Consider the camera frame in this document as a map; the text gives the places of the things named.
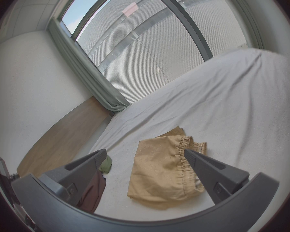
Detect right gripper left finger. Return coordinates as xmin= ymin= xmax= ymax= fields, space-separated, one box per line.
xmin=38 ymin=149 xmax=107 ymax=206

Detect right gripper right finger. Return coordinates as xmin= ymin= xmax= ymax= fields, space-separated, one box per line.
xmin=184 ymin=149 xmax=250 ymax=206

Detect tan shorts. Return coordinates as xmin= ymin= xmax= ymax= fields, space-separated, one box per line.
xmin=126 ymin=126 xmax=208 ymax=210

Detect brown garment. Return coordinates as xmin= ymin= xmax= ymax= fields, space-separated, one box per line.
xmin=76 ymin=170 xmax=107 ymax=214

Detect green garment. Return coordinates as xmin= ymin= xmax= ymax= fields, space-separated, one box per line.
xmin=98 ymin=155 xmax=113 ymax=174

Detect grey-green curtain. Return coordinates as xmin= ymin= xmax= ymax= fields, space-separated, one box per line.
xmin=46 ymin=17 xmax=131 ymax=113
xmin=216 ymin=0 xmax=270 ymax=51

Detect window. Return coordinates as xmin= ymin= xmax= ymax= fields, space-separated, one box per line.
xmin=60 ymin=0 xmax=249 ymax=106

